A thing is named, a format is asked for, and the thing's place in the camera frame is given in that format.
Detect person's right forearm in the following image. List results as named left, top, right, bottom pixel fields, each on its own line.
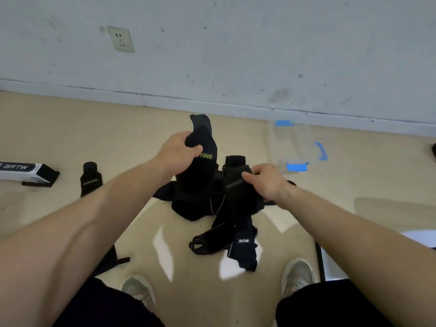
left=276, top=185, right=436, bottom=327

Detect white baseboard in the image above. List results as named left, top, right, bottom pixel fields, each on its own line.
left=0, top=78, right=436, bottom=137

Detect person's left hand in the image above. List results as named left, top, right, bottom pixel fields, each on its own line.
left=155, top=131, right=204, bottom=176

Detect person's left grey shoe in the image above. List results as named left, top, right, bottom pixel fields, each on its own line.
left=121, top=275, right=158, bottom=314

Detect black rolled sock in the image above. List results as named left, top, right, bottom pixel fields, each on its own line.
left=80, top=162, right=103, bottom=198

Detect black sock with yellow print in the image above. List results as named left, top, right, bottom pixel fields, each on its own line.
left=171, top=114, right=219, bottom=222

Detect person's left forearm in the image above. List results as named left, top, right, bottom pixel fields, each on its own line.
left=0, top=156, right=174, bottom=327

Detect person's leg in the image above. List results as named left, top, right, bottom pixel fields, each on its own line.
left=53, top=277, right=165, bottom=327
left=275, top=279, right=394, bottom=327

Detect person's left leg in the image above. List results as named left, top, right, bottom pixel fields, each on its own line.
left=53, top=277, right=165, bottom=327

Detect person's grey shoe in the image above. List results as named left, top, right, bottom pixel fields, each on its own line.
left=281, top=258, right=315, bottom=299
left=121, top=275, right=158, bottom=314

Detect person's right grey shoe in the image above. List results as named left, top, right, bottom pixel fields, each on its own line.
left=281, top=258, right=315, bottom=299

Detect black strap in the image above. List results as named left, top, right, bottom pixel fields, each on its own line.
left=92, top=246, right=131, bottom=277

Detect white and black sock package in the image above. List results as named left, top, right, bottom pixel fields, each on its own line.
left=0, top=161, right=60, bottom=188

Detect clear plastic box blue latches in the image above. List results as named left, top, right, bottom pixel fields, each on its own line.
left=267, top=120, right=328, bottom=174

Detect white panel with black frame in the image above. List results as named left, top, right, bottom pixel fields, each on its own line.
left=315, top=230, right=436, bottom=282

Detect black sock with white label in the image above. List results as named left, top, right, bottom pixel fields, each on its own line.
left=227, top=216, right=259, bottom=272

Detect person's right leg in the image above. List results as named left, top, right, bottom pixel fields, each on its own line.
left=275, top=279, right=394, bottom=327

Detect white wall socket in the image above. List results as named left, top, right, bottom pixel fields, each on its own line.
left=107, top=26, right=135, bottom=53

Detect black sock with striped grip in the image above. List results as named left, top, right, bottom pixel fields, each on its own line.
left=189, top=214, right=239, bottom=255

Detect person's right hand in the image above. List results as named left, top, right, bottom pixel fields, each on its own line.
left=242, top=164, right=293, bottom=201

